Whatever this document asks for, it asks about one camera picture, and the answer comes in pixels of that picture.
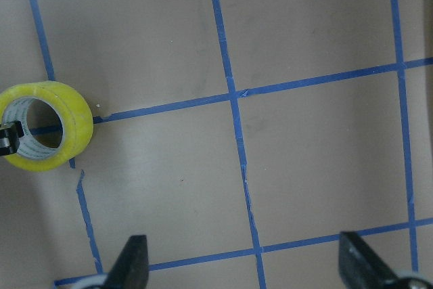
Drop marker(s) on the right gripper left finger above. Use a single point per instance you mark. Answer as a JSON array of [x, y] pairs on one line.
[[131, 269]]

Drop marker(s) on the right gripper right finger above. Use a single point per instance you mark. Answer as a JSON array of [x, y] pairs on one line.
[[360, 267]]

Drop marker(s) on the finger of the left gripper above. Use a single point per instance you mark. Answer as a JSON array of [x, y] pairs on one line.
[[9, 139]]

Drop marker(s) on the yellow tape roll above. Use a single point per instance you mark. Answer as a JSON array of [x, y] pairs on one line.
[[72, 110]]

